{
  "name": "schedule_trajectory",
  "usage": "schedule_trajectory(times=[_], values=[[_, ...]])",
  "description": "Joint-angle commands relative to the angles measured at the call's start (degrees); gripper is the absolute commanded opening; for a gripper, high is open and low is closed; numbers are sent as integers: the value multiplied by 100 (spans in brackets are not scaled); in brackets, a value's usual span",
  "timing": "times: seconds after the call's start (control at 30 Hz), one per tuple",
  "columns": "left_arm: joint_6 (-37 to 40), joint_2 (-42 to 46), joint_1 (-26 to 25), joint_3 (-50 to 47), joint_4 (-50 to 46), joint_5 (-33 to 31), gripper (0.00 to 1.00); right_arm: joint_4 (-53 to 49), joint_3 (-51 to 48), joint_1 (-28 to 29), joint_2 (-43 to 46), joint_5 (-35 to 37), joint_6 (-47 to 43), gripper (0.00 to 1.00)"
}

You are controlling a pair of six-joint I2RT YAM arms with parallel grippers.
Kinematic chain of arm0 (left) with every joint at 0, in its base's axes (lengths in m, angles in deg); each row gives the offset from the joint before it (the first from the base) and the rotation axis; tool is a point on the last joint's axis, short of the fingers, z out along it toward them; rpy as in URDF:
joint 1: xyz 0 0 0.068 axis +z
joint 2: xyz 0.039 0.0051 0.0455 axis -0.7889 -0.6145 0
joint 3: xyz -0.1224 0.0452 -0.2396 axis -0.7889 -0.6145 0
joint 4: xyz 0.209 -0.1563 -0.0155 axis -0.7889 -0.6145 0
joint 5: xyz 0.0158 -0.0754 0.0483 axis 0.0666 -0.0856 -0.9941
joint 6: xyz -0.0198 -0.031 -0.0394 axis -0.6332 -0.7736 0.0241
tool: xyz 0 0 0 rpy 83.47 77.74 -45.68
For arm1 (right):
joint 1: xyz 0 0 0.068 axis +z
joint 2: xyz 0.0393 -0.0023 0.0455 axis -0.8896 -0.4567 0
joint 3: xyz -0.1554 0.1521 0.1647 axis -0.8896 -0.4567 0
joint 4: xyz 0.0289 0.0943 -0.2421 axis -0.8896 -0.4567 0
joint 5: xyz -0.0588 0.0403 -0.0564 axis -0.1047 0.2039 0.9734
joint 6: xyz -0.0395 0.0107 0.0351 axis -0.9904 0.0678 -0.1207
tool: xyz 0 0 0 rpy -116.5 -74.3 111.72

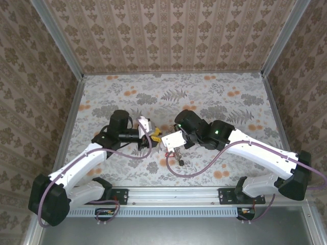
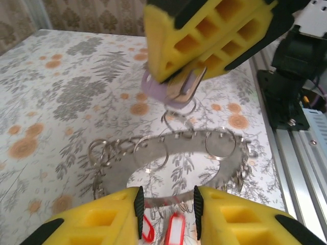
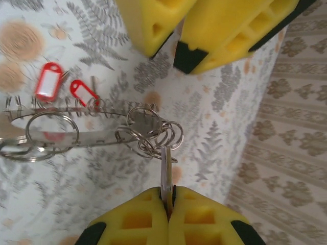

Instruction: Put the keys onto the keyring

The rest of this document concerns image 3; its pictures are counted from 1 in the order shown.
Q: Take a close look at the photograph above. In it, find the plain silver key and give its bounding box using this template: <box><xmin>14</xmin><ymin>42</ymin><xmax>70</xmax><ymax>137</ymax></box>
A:
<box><xmin>159</xmin><ymin>145</ymin><xmax>174</xmax><ymax>215</ymax></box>

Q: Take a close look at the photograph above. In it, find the red plastic key tag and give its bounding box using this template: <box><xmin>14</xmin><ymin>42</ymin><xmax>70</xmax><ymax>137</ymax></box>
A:
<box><xmin>69</xmin><ymin>79</ymin><xmax>100</xmax><ymax>108</ymax></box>
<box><xmin>34</xmin><ymin>62</ymin><xmax>64</xmax><ymax>103</ymax></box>

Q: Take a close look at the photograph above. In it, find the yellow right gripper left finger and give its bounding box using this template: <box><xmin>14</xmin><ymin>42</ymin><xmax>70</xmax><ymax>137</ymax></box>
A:
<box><xmin>75</xmin><ymin>186</ymin><xmax>170</xmax><ymax>245</ymax></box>

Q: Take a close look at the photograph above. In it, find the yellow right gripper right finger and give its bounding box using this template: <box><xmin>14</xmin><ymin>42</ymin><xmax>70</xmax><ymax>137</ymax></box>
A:
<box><xmin>168</xmin><ymin>185</ymin><xmax>267</xmax><ymax>245</ymax></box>

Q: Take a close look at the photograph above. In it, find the silver keyring bunch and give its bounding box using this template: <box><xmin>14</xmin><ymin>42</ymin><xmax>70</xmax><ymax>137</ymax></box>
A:
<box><xmin>0</xmin><ymin>95</ymin><xmax>185</xmax><ymax>164</ymax></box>

